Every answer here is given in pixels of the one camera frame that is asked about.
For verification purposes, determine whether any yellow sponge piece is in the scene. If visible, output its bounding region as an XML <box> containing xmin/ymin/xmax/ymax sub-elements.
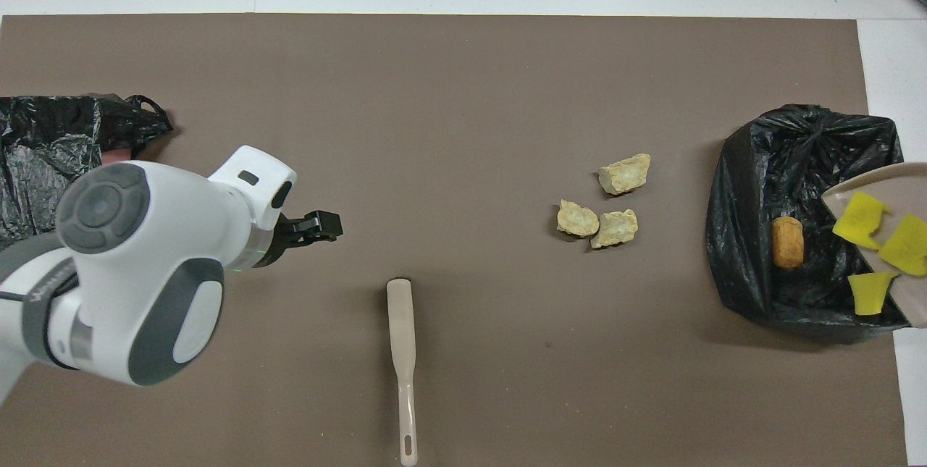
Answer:
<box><xmin>847</xmin><ymin>271</ymin><xmax>901</xmax><ymax>316</ymax></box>
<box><xmin>878</xmin><ymin>214</ymin><xmax>927</xmax><ymax>277</ymax></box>
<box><xmin>831</xmin><ymin>190</ymin><xmax>891</xmax><ymax>251</ymax></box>

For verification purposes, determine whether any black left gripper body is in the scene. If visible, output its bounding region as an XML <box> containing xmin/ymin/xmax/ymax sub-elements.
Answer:
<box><xmin>255</xmin><ymin>214</ymin><xmax>308</xmax><ymax>269</ymax></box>

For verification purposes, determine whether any beige plastic dustpan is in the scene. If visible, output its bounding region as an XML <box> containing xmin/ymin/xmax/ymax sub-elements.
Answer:
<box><xmin>821</xmin><ymin>161</ymin><xmax>927</xmax><ymax>331</ymax></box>

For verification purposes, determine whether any beige foam chunk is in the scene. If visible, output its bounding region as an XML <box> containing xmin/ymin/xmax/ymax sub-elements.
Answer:
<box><xmin>557</xmin><ymin>199</ymin><xmax>600</xmax><ymax>238</ymax></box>
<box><xmin>598</xmin><ymin>153</ymin><xmax>651</xmax><ymax>196</ymax></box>
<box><xmin>590</xmin><ymin>209</ymin><xmax>639</xmax><ymax>249</ymax></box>

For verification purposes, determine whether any black bag lined trash bin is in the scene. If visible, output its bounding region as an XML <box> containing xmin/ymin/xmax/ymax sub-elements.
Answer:
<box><xmin>706</xmin><ymin>104</ymin><xmax>915</xmax><ymax>343</ymax></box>

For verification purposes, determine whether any brown table mat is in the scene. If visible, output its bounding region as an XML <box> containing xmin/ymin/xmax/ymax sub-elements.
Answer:
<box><xmin>0</xmin><ymin>13</ymin><xmax>910</xmax><ymax>467</ymax></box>

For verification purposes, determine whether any beige hand brush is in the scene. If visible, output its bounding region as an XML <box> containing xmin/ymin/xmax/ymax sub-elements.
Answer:
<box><xmin>386</xmin><ymin>278</ymin><xmax>420</xmax><ymax>467</ymax></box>

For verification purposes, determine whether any black bag bin with pink box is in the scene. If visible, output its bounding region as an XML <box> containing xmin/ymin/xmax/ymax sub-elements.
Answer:
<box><xmin>0</xmin><ymin>94</ymin><xmax>175</xmax><ymax>251</ymax></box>

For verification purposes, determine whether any orange-brown sponge lump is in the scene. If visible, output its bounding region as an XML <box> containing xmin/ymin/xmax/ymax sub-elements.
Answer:
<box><xmin>771</xmin><ymin>216</ymin><xmax>806</xmax><ymax>269</ymax></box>

